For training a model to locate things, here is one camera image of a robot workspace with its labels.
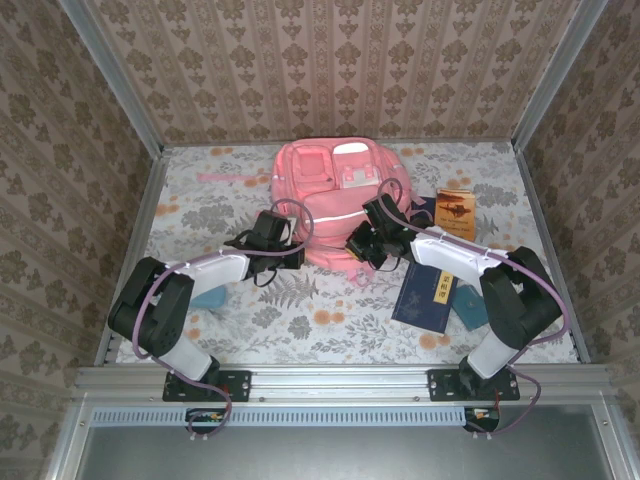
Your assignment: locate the aluminium mounting rail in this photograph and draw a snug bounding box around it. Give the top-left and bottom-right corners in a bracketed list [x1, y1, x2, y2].
[74, 363, 614, 401]

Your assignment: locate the aluminium table side rail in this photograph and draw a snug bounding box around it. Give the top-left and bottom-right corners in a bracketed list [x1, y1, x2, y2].
[94, 147, 171, 366]
[513, 144, 592, 365]

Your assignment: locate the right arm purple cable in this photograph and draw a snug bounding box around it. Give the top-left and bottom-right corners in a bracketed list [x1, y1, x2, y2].
[377, 178, 574, 441]

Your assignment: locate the black wiring connector box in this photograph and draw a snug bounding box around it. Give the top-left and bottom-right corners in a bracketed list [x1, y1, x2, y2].
[463, 407, 502, 434]
[185, 407, 232, 435]

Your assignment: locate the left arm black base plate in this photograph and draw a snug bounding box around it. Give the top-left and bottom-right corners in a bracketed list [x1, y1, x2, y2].
[162, 369, 251, 403]

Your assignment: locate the orange paperback book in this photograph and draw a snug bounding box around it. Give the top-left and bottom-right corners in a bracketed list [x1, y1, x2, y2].
[433, 187, 476, 242]

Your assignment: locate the aluminium frame post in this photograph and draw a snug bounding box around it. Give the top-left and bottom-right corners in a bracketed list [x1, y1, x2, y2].
[58, 0, 166, 156]
[512, 0, 609, 151]

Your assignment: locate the thin dark blue book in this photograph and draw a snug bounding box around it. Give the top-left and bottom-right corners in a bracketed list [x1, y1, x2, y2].
[409, 195, 437, 221]

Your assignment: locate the navy book with yellow label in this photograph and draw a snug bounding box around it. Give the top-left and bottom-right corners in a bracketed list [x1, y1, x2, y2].
[390, 262, 459, 335]

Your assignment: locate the floral tablecloth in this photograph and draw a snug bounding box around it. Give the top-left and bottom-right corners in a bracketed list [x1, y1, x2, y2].
[115, 142, 581, 365]

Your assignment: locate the white slotted cable duct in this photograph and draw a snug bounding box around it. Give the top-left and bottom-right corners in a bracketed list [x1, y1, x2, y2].
[92, 405, 469, 427]

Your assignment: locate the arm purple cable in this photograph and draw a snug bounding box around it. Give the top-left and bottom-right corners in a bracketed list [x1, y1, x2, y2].
[377, 178, 574, 441]
[134, 198, 315, 444]

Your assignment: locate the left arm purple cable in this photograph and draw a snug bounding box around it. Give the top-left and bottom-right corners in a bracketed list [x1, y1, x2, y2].
[134, 198, 315, 444]

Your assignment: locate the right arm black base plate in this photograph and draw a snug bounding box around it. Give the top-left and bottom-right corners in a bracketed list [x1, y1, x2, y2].
[428, 368, 521, 403]

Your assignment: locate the pink backpack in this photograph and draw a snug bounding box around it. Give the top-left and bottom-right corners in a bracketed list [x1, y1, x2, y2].
[197, 138, 416, 287]

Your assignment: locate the grey metal sheet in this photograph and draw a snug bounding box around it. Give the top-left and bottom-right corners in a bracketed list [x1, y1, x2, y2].
[79, 424, 614, 480]

